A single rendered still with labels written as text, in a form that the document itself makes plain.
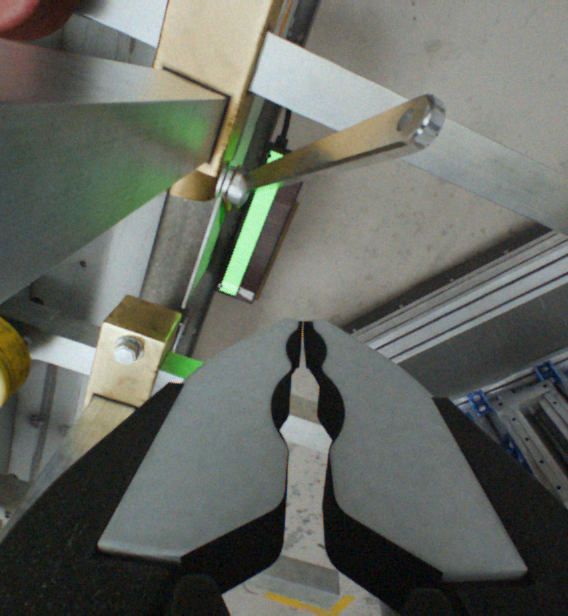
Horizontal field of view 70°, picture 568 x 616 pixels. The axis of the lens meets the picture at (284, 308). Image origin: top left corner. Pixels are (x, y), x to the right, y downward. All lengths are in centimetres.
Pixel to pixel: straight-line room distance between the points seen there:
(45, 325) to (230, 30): 26
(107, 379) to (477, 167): 31
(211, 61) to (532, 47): 105
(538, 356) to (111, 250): 106
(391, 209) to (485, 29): 44
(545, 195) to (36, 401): 73
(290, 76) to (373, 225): 95
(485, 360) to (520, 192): 94
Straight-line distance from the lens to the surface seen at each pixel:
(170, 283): 48
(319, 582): 61
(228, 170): 28
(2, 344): 34
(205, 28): 25
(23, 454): 89
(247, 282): 46
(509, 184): 29
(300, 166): 17
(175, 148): 17
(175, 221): 45
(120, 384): 36
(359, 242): 119
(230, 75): 25
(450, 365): 118
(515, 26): 122
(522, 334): 120
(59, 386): 74
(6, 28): 25
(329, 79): 26
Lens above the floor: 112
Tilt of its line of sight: 62 degrees down
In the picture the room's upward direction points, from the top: 175 degrees counter-clockwise
